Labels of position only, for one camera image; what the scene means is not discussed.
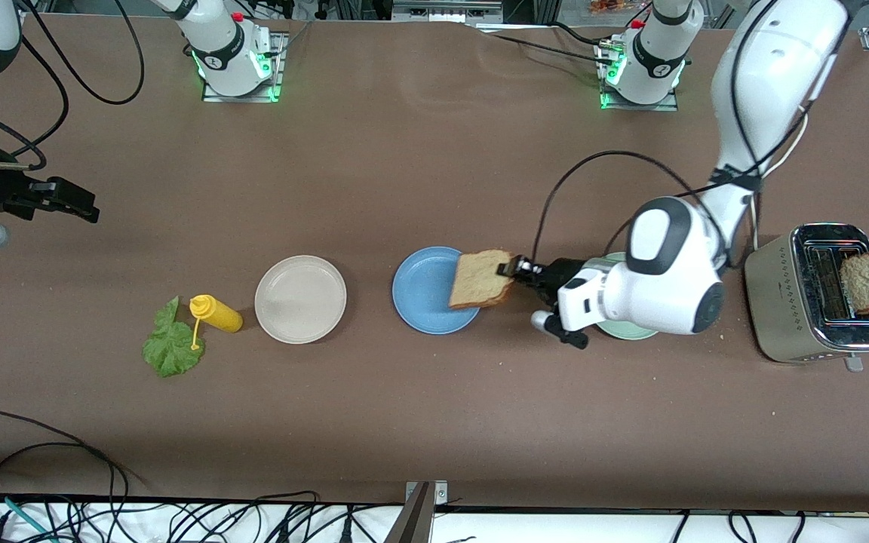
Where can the orange snack bag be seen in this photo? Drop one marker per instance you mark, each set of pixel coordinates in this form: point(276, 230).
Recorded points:
point(612, 6)

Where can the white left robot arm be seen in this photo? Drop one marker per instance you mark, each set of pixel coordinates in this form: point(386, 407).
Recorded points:
point(774, 75)

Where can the pale green plate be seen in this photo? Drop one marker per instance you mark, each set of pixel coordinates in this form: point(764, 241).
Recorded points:
point(627, 332)

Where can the blue plate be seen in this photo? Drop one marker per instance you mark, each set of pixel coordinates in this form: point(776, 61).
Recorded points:
point(423, 290)

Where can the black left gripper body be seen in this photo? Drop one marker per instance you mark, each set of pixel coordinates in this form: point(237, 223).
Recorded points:
point(560, 273)

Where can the brown bread slice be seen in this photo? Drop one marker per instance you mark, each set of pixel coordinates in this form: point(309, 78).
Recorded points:
point(866, 283)
point(480, 283)

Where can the grey metal box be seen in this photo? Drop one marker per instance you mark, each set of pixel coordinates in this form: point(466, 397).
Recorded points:
point(442, 10)

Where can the green lettuce leaf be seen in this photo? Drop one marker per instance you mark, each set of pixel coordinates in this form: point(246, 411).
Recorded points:
point(170, 351)

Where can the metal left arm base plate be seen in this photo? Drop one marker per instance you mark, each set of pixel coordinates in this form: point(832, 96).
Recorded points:
point(661, 108)

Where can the beige chrome toaster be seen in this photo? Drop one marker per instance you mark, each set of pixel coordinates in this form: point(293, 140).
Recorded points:
point(778, 302)

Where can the yellow mustard squeeze bottle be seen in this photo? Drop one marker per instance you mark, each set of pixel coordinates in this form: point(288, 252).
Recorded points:
point(219, 313)

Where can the beige plate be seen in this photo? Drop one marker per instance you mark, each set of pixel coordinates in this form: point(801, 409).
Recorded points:
point(300, 299)

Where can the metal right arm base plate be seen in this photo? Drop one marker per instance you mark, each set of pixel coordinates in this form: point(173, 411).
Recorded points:
point(277, 68)

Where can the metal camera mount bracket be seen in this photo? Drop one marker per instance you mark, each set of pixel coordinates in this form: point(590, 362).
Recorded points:
point(419, 505)

